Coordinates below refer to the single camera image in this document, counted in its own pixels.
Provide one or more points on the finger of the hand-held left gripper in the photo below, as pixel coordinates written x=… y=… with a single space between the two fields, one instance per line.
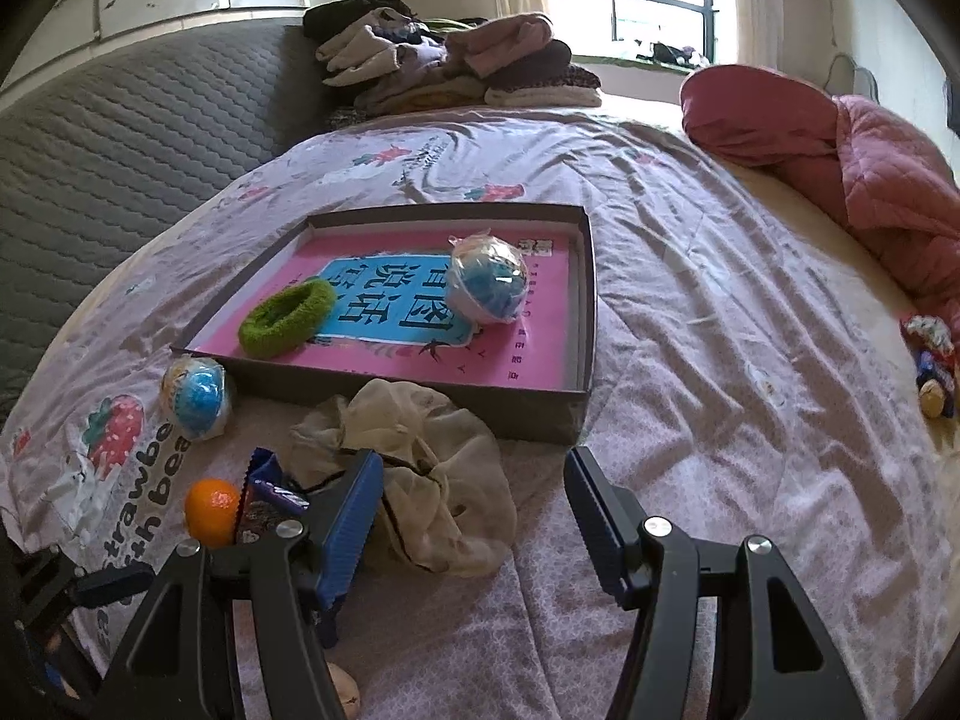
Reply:
x=112 y=586
x=331 y=626

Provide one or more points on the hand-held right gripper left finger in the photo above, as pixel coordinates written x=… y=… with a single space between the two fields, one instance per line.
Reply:
x=352 y=525

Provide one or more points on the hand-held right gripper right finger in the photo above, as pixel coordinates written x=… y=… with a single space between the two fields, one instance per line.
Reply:
x=592 y=525

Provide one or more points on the walnut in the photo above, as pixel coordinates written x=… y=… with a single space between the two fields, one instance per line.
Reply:
x=343 y=690

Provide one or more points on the blue snack packet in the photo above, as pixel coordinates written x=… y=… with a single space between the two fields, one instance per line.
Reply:
x=262 y=506

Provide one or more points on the orange tangerine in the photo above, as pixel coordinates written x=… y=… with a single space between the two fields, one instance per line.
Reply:
x=210 y=510

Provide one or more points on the shallow grey cardboard box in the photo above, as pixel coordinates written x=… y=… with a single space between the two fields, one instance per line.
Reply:
x=525 y=412

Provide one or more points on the plastic pastel ball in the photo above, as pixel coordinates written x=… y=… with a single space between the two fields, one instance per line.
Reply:
x=195 y=397
x=487 y=277

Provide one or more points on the pink and blue book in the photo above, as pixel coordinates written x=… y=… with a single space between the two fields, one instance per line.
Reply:
x=540 y=315

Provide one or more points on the green fuzzy hair scrunchie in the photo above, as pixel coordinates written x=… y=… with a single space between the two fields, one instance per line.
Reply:
x=255 y=330

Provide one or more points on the small round toy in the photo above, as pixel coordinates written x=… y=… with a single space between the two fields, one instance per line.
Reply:
x=932 y=399

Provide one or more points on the grey quilted headboard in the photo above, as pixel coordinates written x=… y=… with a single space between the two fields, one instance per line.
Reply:
x=112 y=150

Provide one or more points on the pink quilt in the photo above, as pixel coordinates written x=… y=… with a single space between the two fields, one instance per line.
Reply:
x=862 y=165

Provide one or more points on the pile of folded clothes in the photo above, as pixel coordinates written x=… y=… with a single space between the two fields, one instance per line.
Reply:
x=450 y=67

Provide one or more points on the dark clothes on windowsill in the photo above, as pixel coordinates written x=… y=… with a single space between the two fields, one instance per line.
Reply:
x=675 y=54

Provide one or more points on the white metal frame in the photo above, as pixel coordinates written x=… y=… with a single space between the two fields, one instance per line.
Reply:
x=862 y=75

